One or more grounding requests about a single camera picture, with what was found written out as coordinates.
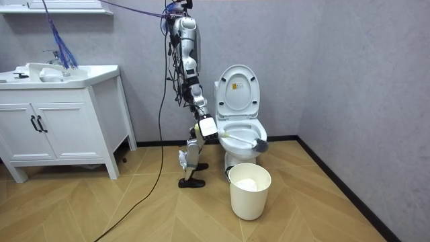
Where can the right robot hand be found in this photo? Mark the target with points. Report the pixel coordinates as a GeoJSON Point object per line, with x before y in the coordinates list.
{"type": "Point", "coordinates": [207, 127]}

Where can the white toilet brush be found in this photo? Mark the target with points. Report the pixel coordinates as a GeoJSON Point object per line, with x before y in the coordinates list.
{"type": "Point", "coordinates": [240, 138]}

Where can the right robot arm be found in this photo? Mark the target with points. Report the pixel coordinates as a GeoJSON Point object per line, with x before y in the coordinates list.
{"type": "Point", "coordinates": [188, 33]}

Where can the white toilet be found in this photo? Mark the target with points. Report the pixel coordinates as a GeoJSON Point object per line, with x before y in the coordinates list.
{"type": "Point", "coordinates": [238, 92]}

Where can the white paper in bin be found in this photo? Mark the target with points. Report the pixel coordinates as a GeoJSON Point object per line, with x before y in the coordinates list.
{"type": "Point", "coordinates": [247, 184]}

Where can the robot body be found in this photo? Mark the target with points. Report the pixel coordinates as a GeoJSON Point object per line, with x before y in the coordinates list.
{"type": "Point", "coordinates": [198, 45]}

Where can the white waste bin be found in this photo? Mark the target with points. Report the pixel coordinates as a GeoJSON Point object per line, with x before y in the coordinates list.
{"type": "Point", "coordinates": [248, 203]}

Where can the white vanity cabinet with sink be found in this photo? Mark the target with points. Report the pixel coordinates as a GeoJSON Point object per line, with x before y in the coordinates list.
{"type": "Point", "coordinates": [67, 134]}

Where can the chrome faucet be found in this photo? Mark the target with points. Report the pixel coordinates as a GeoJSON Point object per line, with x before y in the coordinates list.
{"type": "Point", "coordinates": [54, 60]}

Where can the small black object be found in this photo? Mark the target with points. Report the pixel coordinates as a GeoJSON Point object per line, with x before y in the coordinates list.
{"type": "Point", "coordinates": [20, 75]}

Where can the white wall cabinet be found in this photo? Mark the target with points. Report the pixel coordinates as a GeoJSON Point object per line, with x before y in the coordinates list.
{"type": "Point", "coordinates": [60, 6]}

